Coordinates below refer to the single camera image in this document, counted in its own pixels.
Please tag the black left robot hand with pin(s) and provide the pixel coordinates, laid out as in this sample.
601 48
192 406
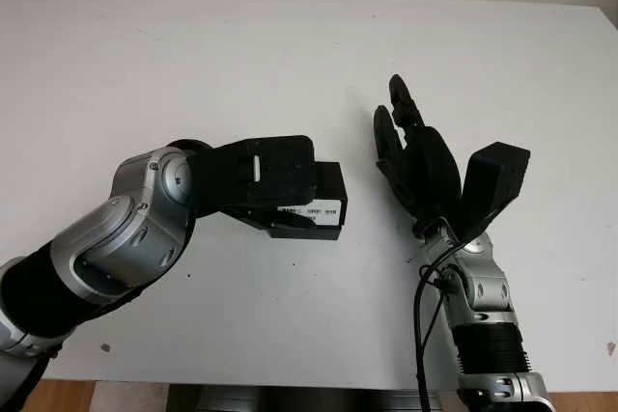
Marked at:
261 216

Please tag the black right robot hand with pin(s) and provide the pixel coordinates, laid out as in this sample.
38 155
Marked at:
429 171

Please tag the black RealSense box lid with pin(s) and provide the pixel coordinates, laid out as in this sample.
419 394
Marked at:
330 180

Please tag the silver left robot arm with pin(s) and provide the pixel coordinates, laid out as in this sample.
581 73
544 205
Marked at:
120 238

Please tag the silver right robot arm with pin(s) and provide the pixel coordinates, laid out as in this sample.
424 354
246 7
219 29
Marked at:
487 286

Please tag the dark robot torso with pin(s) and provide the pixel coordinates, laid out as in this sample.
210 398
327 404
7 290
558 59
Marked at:
299 397

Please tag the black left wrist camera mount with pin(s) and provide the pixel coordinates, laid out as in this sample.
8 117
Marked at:
280 171

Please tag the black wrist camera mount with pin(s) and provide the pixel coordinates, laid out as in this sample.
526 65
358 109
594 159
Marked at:
497 175
280 171

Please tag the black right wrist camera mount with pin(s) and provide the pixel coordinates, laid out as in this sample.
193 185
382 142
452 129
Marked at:
497 175

